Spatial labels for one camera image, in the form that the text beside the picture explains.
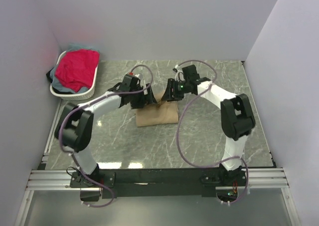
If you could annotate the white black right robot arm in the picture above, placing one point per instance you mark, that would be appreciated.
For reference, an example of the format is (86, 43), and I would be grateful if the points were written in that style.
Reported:
(237, 118)

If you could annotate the white perforated laundry basket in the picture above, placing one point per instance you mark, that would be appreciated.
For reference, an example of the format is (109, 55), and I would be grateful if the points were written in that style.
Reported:
(78, 96)

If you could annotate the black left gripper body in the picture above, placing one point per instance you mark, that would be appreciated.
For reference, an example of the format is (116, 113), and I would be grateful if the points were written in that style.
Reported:
(138, 100)

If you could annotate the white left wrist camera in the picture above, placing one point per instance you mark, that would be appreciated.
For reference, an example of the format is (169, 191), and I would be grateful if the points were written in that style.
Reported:
(135, 79)

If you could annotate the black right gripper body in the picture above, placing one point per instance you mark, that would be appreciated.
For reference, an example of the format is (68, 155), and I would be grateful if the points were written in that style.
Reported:
(179, 89)

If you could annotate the black garment in basket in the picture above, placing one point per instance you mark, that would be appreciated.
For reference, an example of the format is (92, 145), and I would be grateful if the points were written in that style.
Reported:
(50, 80)

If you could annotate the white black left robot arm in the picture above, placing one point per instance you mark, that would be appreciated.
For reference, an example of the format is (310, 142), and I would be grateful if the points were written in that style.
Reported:
(74, 128)

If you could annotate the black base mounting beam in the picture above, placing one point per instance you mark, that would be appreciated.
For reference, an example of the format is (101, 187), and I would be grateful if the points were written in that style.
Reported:
(209, 182)

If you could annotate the beige t shirt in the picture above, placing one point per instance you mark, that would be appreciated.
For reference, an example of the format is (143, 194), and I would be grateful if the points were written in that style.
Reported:
(157, 114)

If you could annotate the grey blue t shirt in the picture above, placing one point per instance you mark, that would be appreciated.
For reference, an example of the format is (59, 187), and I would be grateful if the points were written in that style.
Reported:
(56, 84)

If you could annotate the red t shirt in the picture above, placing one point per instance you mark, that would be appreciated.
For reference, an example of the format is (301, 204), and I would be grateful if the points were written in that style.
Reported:
(76, 69)

